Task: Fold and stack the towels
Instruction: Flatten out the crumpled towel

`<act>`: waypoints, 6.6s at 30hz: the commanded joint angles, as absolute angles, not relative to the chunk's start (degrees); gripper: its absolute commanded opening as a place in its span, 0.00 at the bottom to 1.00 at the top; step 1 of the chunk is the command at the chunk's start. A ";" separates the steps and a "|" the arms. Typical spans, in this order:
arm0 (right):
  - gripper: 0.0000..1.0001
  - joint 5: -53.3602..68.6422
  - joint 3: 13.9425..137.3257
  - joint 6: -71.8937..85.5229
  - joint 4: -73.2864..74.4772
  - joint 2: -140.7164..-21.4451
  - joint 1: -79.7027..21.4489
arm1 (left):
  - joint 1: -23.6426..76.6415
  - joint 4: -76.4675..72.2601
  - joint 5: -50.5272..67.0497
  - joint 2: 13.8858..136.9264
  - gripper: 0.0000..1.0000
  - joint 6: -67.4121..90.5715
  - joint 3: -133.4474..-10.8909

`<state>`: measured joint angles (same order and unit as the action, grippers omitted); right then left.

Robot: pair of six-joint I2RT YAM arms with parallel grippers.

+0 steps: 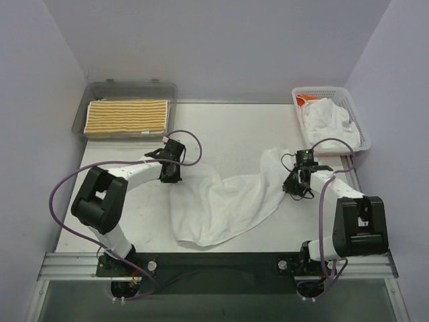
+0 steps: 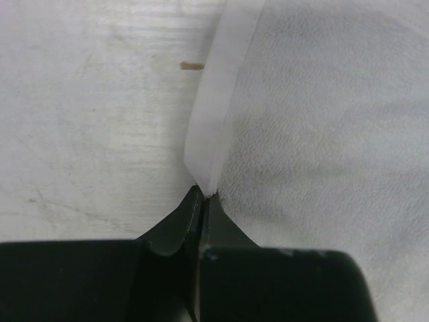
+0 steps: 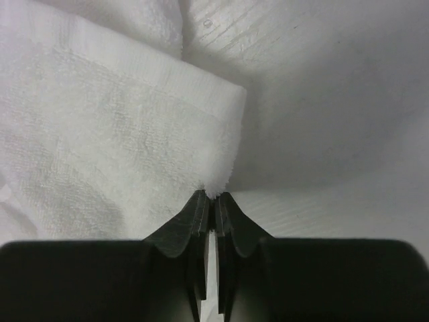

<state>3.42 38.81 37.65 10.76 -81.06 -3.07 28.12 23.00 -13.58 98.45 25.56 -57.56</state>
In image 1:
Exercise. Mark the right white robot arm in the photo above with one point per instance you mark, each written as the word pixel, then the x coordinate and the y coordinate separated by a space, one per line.
pixel 359 225

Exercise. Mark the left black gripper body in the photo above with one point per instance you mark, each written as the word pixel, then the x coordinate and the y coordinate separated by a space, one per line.
pixel 170 171

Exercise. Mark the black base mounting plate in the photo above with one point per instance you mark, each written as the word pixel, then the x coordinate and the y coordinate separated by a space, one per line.
pixel 281 263

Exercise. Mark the plain white towel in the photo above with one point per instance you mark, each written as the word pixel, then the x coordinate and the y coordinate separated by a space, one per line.
pixel 207 209

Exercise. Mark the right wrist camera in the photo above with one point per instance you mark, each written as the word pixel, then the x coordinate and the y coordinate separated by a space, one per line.
pixel 305 158

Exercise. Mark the white plastic basket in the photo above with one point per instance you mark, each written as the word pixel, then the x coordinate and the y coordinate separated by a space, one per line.
pixel 342 98

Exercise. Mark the white towel in basket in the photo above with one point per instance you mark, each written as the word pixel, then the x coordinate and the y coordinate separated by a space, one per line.
pixel 322 119

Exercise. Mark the clear grey plastic container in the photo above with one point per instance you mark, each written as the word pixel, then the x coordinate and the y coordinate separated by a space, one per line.
pixel 125 90

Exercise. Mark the aluminium frame rail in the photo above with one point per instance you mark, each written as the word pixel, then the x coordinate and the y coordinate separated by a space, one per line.
pixel 87 266

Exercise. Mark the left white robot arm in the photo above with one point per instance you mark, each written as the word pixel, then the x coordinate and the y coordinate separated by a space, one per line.
pixel 100 200

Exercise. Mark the orange cloth in basket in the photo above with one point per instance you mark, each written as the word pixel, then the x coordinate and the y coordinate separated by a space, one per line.
pixel 301 99

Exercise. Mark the yellow white striped towel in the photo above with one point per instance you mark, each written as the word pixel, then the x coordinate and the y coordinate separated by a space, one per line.
pixel 145 116

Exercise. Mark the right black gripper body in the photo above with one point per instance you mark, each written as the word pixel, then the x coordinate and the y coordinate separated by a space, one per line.
pixel 298 181

